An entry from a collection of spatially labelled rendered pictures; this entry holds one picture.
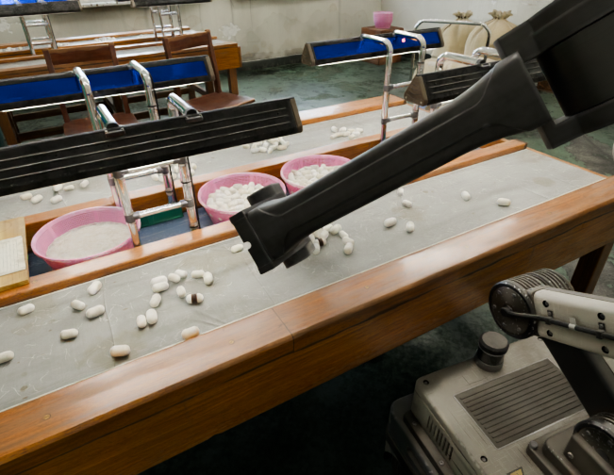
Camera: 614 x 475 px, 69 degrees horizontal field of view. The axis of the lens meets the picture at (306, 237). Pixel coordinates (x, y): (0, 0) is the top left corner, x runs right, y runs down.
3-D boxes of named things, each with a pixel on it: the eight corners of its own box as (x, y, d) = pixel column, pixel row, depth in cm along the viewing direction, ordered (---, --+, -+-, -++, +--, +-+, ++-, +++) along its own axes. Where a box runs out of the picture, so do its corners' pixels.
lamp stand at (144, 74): (184, 217, 141) (156, 70, 117) (118, 234, 133) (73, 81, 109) (168, 193, 155) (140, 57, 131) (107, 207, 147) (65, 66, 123)
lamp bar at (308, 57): (444, 47, 179) (447, 27, 175) (311, 67, 154) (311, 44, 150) (430, 44, 185) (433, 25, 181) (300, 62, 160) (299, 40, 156)
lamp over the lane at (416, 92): (574, 74, 138) (582, 50, 134) (423, 107, 113) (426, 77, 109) (551, 70, 144) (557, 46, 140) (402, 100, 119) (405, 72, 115)
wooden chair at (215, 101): (220, 176, 325) (202, 42, 275) (182, 162, 347) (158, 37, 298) (260, 156, 353) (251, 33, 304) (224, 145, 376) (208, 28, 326)
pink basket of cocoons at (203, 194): (304, 213, 142) (304, 187, 137) (244, 251, 124) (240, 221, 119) (245, 190, 156) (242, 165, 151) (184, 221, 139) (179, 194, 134)
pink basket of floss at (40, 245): (166, 241, 129) (159, 213, 124) (105, 299, 108) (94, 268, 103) (91, 228, 136) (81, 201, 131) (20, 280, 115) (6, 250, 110)
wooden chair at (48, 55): (88, 208, 287) (39, 60, 238) (82, 183, 319) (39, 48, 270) (157, 193, 304) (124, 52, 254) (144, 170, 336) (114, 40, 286)
